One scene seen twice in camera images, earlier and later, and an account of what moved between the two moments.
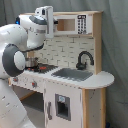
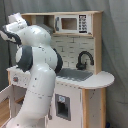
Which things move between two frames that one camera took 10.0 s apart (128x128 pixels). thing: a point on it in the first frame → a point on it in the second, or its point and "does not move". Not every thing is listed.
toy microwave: [49, 22] → [72, 24]
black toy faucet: [83, 66] does not move
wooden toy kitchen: [63, 85] does not move
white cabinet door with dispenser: [63, 105] does not move
